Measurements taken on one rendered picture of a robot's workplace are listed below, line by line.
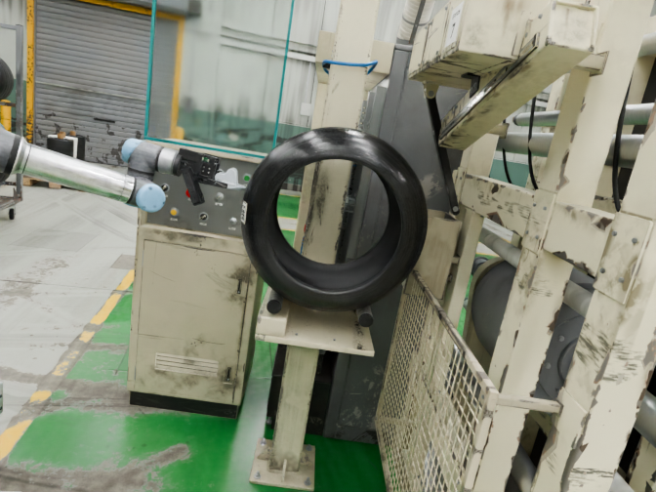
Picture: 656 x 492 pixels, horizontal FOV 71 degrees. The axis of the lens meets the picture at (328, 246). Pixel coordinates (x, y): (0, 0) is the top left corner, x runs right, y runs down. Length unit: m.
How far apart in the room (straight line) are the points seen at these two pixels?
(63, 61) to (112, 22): 1.21
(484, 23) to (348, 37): 0.67
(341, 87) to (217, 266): 0.96
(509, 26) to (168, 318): 1.78
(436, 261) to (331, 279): 0.39
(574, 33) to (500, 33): 0.15
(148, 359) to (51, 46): 9.23
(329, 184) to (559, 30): 0.91
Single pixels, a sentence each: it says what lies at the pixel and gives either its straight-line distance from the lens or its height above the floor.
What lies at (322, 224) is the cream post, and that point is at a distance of 1.70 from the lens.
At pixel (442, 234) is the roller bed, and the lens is 1.69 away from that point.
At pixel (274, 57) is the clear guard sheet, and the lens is 2.04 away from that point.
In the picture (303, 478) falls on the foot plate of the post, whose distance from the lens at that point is 2.18.
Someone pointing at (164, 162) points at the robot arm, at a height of 1.27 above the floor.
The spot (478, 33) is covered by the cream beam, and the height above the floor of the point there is 1.68.
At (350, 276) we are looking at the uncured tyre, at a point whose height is 0.95.
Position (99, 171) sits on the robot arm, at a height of 1.24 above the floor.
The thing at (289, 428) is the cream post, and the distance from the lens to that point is 2.05.
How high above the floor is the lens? 1.43
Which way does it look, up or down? 14 degrees down
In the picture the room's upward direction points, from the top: 10 degrees clockwise
